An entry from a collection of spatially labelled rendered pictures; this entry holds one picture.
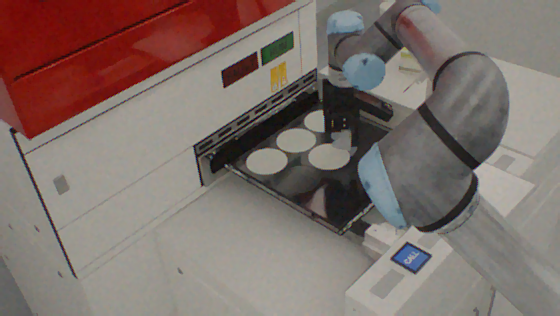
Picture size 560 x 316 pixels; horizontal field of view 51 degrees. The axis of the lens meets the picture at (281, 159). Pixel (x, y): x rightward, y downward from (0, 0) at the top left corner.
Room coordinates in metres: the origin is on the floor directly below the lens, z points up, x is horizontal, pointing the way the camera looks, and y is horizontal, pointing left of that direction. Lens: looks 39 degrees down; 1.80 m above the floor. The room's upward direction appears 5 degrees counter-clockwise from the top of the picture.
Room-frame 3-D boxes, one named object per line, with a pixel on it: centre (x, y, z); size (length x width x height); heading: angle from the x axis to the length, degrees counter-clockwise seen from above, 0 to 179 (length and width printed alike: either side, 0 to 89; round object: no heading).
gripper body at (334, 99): (1.13, -0.15, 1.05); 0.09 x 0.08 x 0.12; 87
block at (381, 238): (0.84, -0.20, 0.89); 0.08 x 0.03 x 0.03; 44
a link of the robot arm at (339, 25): (1.12, -0.16, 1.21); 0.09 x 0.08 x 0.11; 9
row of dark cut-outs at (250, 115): (1.27, 0.04, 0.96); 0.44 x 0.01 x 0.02; 134
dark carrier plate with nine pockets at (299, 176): (1.13, -0.12, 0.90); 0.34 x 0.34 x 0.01; 44
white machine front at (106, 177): (1.16, 0.18, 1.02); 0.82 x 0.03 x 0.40; 134
